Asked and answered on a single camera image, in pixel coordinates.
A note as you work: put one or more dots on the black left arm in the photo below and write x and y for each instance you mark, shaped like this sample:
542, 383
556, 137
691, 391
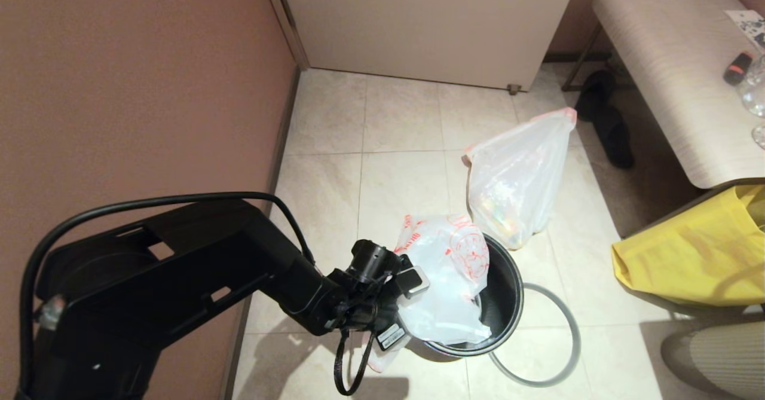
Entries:
179, 268

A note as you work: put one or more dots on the white trash bag with rubbish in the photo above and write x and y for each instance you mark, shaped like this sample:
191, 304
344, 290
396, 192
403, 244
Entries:
520, 173

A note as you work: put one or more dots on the black remote with red button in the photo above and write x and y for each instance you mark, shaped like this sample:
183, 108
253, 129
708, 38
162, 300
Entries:
738, 70

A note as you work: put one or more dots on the white red-printed bag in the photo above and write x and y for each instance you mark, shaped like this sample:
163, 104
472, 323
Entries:
448, 268

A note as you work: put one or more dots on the black slipper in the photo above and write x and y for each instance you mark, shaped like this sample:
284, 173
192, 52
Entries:
597, 86
615, 140

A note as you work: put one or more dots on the black round trash bin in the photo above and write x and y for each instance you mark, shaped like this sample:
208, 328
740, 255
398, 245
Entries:
505, 298

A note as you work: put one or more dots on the clear drinking glass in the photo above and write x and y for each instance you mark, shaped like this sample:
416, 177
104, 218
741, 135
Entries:
754, 92
760, 137

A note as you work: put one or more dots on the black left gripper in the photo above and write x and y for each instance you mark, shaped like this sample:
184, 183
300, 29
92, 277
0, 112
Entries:
385, 328

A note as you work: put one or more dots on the dark baseboard strip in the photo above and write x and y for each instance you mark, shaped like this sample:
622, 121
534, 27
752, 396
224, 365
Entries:
281, 149

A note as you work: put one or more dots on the small metal door stop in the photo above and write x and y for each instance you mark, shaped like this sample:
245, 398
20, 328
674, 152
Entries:
513, 89

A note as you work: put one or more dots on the beige wood-grain bench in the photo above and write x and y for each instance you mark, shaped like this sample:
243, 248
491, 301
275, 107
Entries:
669, 77

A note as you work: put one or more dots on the printed paper card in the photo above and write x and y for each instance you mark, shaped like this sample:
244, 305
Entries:
747, 26

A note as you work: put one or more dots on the yellow fabric bag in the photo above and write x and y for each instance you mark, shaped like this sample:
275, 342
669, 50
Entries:
687, 262

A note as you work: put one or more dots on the white door panel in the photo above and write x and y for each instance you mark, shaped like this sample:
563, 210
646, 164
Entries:
430, 23

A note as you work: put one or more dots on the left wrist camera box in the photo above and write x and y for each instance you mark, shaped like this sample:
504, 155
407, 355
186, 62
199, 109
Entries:
412, 280

